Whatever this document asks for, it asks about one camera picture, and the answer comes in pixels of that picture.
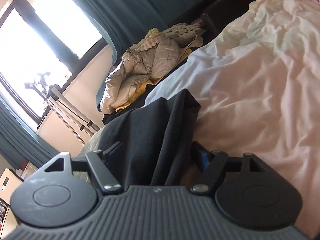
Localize window frame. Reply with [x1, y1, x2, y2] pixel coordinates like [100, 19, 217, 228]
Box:
[1, 0, 107, 124]

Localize right teal curtain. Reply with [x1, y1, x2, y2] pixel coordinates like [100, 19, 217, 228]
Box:
[72, 0, 203, 59]

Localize silver tripod stand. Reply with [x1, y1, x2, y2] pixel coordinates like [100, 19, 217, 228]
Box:
[24, 72, 101, 145]

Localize cream knitted blanket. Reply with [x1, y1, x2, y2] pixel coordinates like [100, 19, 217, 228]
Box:
[130, 23, 201, 52]

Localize black sofa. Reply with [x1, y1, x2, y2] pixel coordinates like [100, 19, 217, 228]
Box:
[98, 0, 254, 124]

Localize beige puffer jacket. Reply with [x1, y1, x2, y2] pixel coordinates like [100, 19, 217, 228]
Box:
[100, 38, 183, 114]

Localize teal curtain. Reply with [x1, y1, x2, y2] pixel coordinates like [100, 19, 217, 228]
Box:
[72, 0, 203, 59]
[0, 99, 58, 169]

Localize black pants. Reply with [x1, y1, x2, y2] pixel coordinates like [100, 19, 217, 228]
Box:
[77, 88, 202, 187]

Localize pastel bed sheet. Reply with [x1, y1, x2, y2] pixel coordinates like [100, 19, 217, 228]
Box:
[145, 0, 319, 237]

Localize left teal curtain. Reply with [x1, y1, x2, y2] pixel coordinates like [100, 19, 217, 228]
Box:
[0, 99, 58, 169]

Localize white chair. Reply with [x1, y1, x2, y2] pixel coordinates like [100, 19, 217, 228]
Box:
[0, 168, 23, 205]

